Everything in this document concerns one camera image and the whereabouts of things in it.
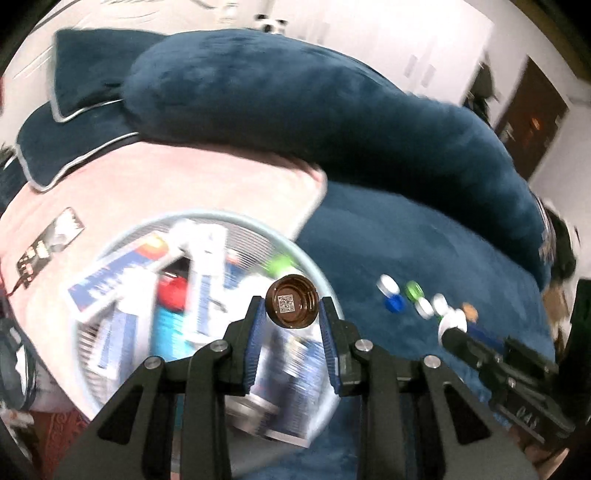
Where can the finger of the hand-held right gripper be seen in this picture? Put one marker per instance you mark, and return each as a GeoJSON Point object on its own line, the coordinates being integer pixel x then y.
{"type": "Point", "coordinates": [487, 336]}
{"type": "Point", "coordinates": [471, 350]}

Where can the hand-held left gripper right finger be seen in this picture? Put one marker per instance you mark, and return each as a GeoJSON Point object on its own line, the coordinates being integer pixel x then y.
{"type": "Point", "coordinates": [330, 346]}

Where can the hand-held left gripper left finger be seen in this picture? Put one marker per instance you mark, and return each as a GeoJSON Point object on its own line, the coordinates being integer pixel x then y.
{"type": "Point", "coordinates": [256, 341]}

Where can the white bottle cap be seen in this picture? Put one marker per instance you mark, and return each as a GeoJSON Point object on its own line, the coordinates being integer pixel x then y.
{"type": "Point", "coordinates": [450, 322]}

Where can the brown bottle cap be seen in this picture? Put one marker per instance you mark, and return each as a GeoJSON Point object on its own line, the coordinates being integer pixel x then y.
{"type": "Point", "coordinates": [292, 301]}

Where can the green bottle cap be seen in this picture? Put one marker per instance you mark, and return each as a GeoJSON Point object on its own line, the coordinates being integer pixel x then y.
{"type": "Point", "coordinates": [414, 290]}
{"type": "Point", "coordinates": [279, 266]}

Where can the cluster of white caps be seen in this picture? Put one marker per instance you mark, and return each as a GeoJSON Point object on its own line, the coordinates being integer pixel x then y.
{"type": "Point", "coordinates": [388, 284]}

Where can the grey mesh basket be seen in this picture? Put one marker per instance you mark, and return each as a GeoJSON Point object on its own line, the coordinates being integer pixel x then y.
{"type": "Point", "coordinates": [92, 277]}

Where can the person's right hand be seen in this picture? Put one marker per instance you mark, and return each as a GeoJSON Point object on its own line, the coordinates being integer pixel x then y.
{"type": "Point", "coordinates": [545, 457]}

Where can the tan bottle cap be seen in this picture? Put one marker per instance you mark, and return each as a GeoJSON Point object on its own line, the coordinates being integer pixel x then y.
{"type": "Point", "coordinates": [470, 311]}

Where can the cardboard box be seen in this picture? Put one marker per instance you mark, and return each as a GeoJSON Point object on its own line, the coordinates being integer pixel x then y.
{"type": "Point", "coordinates": [556, 302]}

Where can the blue bottle cap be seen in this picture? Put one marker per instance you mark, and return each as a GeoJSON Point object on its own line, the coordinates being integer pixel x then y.
{"type": "Point", "coordinates": [395, 303]}

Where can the red bottle cap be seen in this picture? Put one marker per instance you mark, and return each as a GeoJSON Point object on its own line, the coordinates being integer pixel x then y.
{"type": "Point", "coordinates": [171, 291]}

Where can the black white bag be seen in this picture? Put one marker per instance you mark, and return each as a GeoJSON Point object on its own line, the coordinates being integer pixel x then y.
{"type": "Point", "coordinates": [561, 249]}

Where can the blue white carton orange dot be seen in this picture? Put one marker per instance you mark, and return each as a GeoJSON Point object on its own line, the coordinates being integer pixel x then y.
{"type": "Point", "coordinates": [111, 281]}

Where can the pink blanket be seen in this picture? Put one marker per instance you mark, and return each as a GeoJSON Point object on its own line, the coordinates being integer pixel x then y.
{"type": "Point", "coordinates": [161, 184]}

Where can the red patterned rug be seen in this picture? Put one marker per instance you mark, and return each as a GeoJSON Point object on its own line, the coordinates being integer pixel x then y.
{"type": "Point", "coordinates": [60, 424]}

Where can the brown wooden door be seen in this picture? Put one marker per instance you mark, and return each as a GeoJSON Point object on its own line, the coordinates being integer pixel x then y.
{"type": "Point", "coordinates": [531, 120]}

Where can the blue bolster pillow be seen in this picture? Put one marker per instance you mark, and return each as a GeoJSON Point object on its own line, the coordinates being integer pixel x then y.
{"type": "Point", "coordinates": [300, 101]}

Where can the dark hanging clothes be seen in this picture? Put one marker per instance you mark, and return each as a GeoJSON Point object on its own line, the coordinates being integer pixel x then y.
{"type": "Point", "coordinates": [485, 90]}

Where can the dark blue pillow grey piping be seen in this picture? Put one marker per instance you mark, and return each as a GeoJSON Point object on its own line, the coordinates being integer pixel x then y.
{"type": "Point", "coordinates": [83, 69]}
{"type": "Point", "coordinates": [64, 138]}

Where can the black white plush toy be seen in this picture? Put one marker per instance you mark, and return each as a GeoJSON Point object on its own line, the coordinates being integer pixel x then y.
{"type": "Point", "coordinates": [270, 24]}

